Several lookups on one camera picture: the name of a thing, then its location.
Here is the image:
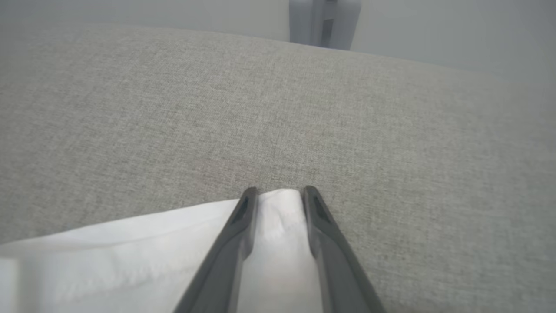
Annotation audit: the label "grey partition post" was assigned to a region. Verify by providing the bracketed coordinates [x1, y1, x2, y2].
[324, 0, 362, 51]
[289, 0, 325, 46]

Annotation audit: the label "red Bulls jersey white sleeves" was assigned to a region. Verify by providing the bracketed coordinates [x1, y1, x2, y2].
[0, 188, 324, 313]

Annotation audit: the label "grey fabric sofa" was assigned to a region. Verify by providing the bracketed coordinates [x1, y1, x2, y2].
[0, 22, 556, 313]

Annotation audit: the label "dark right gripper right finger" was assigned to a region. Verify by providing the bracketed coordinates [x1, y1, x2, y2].
[301, 186, 387, 313]

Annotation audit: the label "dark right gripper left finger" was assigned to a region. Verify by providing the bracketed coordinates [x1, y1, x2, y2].
[173, 186, 259, 313]

